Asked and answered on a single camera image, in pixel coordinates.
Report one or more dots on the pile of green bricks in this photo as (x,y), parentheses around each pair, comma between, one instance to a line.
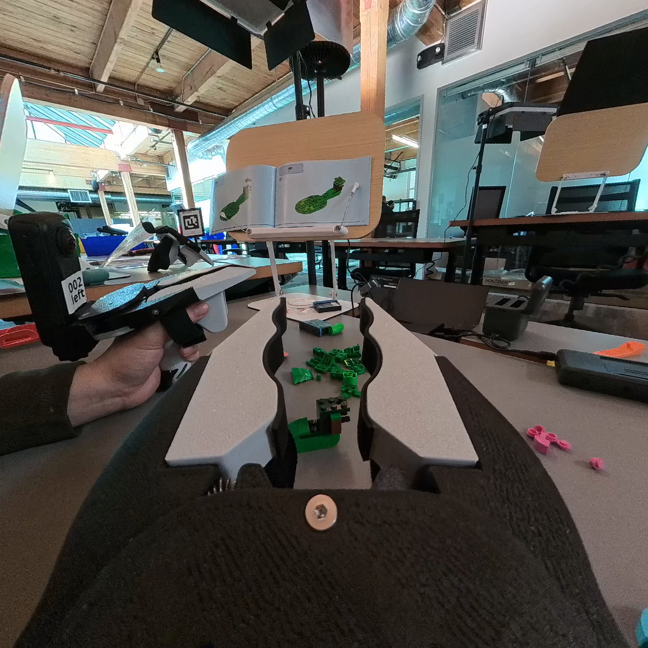
(334,364)

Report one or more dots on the studio light panel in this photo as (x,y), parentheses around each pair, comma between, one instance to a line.
(238,25)

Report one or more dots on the person's left forearm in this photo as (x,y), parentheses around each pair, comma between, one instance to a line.
(35,405)

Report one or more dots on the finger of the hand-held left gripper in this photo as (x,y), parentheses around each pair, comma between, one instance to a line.
(202,272)
(217,283)

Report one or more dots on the grey battery charger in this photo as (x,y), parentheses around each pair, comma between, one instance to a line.
(516,309)

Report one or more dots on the red tray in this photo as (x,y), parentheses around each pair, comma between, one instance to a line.
(17,335)

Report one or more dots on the green round brick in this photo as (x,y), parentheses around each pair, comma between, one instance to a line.
(335,329)

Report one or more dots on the dark grey clip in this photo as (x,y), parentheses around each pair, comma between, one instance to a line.
(365,289)

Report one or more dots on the pale blue instruction booklet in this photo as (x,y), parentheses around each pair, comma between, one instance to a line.
(314,197)

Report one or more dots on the black light stand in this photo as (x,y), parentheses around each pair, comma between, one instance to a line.
(473,202)
(298,96)

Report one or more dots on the black power bank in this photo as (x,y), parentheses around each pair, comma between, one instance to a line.
(602,374)

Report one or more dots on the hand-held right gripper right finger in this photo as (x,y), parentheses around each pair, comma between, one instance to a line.
(420,400)

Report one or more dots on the wooden board book stand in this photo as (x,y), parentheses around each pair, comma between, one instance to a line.
(590,147)

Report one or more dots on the black office chair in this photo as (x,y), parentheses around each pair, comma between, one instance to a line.
(486,202)
(400,222)
(582,273)

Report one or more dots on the blue bin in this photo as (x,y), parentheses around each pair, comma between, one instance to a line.
(101,244)

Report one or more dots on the black floor lamp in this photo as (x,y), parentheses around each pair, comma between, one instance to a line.
(324,58)

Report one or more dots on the green brick model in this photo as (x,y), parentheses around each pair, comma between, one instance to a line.
(319,430)

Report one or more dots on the person's left hand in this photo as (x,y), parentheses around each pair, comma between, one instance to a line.
(121,377)

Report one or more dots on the small black blue box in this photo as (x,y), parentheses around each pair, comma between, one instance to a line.
(315,327)

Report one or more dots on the wall vent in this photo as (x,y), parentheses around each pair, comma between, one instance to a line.
(463,30)

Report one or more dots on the grey desk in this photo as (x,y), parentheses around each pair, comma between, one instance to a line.
(557,506)

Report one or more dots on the black white gripper tool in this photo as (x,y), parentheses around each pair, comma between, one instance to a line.
(169,248)

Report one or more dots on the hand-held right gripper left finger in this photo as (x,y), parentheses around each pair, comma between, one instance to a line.
(228,395)

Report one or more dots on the teal object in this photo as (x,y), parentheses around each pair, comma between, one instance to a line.
(642,627)

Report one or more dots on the small studio light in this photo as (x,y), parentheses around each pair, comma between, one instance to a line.
(511,119)

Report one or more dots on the wooden office desk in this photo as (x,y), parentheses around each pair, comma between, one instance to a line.
(405,243)
(546,220)

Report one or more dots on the orange brick separator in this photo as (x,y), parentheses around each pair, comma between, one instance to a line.
(620,349)

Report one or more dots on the printed marker tag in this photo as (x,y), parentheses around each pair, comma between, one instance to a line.
(190,222)

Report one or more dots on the wooden white book stand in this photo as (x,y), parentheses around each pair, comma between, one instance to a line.
(303,136)

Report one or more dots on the pink brick cluster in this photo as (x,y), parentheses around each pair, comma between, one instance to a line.
(546,439)

